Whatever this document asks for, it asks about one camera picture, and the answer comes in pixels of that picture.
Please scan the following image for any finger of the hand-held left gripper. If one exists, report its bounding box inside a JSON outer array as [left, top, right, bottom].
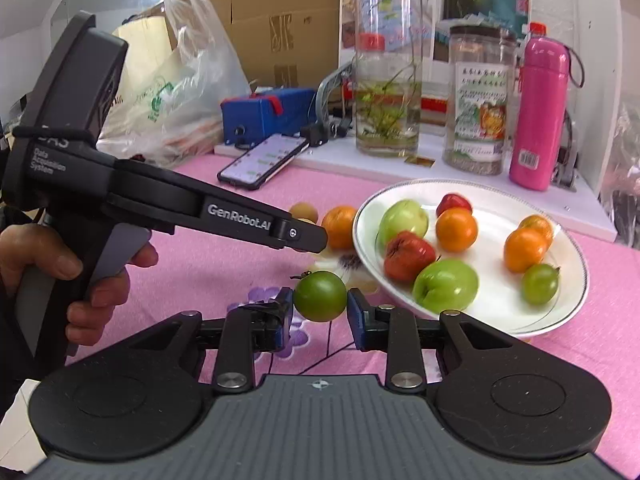
[[269, 216, 329, 254]]

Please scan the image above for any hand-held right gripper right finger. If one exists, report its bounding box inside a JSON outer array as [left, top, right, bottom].
[[346, 287, 537, 392]]

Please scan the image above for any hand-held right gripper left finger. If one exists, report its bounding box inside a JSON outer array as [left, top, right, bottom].
[[106, 287, 296, 395]]

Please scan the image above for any brown longan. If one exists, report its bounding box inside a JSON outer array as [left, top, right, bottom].
[[289, 202, 319, 225]]

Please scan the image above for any green tomato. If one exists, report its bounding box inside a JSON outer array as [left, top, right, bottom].
[[521, 262, 561, 306], [292, 270, 348, 323]]

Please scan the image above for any orange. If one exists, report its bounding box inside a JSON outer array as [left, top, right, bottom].
[[503, 227, 549, 274], [517, 214, 555, 248], [321, 205, 358, 252], [435, 207, 479, 253]]

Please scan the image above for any red apple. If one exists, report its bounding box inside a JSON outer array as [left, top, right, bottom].
[[383, 231, 437, 283], [436, 192, 473, 218]]

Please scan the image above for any green apple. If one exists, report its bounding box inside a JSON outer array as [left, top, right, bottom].
[[377, 199, 431, 248], [412, 258, 480, 315]]

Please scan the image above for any white plate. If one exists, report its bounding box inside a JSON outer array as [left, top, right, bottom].
[[352, 178, 591, 338]]

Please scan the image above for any person's left hand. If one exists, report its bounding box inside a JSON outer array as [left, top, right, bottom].
[[0, 224, 159, 346]]

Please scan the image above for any black smartphone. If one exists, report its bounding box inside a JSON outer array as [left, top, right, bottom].
[[216, 132, 310, 191]]

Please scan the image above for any pink floral tablecloth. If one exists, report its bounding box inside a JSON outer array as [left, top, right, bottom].
[[65, 152, 640, 466]]

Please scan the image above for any clear plastic bag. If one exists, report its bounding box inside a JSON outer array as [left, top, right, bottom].
[[95, 0, 253, 168]]

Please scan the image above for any blue box device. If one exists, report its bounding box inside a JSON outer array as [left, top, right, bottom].
[[221, 87, 318, 148]]

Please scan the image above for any beige paper bag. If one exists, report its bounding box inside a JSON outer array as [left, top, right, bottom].
[[112, 15, 176, 68]]

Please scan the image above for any glass vase with plant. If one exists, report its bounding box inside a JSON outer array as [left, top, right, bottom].
[[352, 0, 423, 157]]

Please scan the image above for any clear bottle with red cap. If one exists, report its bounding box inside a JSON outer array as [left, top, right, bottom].
[[356, 32, 387, 91]]

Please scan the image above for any clear labelled plastic jar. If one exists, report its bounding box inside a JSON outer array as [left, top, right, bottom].
[[442, 24, 518, 177]]

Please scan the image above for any white board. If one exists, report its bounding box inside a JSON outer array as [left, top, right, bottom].
[[215, 132, 618, 241]]

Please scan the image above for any cardboard box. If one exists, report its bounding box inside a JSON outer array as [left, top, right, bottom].
[[200, 0, 346, 98]]

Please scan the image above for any pink thermos bottle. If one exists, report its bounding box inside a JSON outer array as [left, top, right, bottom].
[[509, 36, 585, 192]]

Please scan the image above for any clear plastic wrap bundle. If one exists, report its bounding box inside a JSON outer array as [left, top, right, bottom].
[[600, 105, 640, 248]]

